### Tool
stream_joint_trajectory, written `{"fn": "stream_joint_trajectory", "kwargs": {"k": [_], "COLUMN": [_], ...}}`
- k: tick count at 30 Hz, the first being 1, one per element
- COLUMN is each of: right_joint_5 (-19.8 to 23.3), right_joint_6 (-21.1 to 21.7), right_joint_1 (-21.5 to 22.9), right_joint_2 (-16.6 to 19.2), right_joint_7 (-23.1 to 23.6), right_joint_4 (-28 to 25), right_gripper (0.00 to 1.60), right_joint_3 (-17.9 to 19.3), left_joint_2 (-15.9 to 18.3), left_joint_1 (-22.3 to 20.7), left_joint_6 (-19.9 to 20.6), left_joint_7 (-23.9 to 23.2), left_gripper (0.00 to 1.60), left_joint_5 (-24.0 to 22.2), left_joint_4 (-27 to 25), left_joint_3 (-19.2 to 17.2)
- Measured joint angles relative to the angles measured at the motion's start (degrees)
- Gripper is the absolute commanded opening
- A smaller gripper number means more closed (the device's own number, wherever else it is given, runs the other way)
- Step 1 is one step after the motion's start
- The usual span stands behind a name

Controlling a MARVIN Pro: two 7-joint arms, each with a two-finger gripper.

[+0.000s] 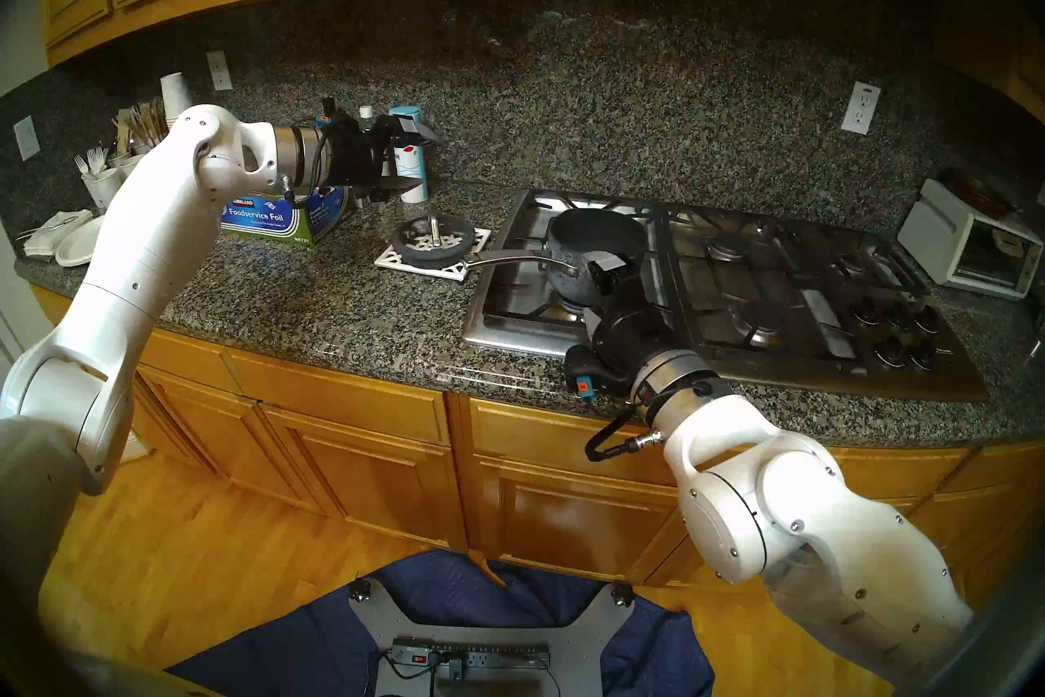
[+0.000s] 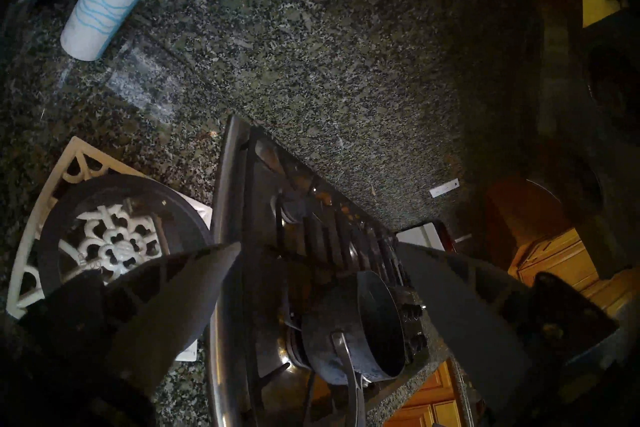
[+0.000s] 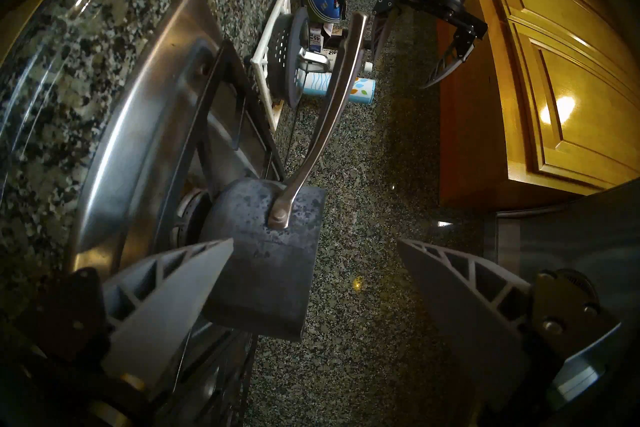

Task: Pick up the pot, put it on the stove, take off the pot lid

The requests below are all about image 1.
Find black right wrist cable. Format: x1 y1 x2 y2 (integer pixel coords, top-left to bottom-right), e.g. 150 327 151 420
584 405 666 463

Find bundle of wooden sticks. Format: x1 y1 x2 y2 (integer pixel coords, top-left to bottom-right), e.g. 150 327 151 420
122 99 170 149

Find white toaster oven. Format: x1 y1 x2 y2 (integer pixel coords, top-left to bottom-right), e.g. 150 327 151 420
896 178 1044 298

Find blue aluminium foil box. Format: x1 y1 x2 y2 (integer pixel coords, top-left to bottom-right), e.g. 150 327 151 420
219 185 354 247

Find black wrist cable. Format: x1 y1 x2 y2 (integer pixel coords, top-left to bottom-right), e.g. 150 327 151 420
584 405 666 463
282 124 331 206

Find white paper cup stack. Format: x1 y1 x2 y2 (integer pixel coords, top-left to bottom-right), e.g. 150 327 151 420
160 72 193 129

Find white lattice trivet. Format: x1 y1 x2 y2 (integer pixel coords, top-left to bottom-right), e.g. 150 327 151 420
376 226 492 283

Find grey pot lid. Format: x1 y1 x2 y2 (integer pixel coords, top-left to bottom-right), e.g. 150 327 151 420
389 214 476 265

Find red frying pan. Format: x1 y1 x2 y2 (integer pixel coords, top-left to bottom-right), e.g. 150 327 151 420
939 169 1017 218

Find white napkin stack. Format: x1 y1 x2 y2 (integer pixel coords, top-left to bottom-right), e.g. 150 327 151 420
18 209 95 257

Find stainless gas cooktop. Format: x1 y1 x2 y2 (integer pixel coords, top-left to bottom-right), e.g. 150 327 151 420
461 189 990 402

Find grey power strip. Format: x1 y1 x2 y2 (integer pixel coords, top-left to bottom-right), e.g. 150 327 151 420
392 642 549 673

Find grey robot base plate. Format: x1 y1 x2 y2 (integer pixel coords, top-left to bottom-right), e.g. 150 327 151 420
349 577 636 697

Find wooden base cabinets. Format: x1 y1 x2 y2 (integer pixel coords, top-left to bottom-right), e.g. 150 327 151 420
33 283 1045 594

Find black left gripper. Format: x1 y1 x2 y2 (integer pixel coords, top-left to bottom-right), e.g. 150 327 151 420
321 109 440 205

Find white salt canister blue lid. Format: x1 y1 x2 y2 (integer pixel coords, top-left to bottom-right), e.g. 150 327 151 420
389 105 429 205

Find blue moving blanket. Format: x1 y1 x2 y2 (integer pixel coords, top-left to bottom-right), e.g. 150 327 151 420
163 550 715 697

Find white paper plate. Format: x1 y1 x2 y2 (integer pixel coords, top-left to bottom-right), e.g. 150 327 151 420
53 214 107 268

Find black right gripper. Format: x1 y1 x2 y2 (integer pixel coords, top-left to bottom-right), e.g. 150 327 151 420
567 254 678 382

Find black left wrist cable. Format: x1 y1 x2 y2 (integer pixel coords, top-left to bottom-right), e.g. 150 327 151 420
282 124 331 206

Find grey speckled saucepan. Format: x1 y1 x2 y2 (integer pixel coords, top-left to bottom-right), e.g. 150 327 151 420
464 208 647 304

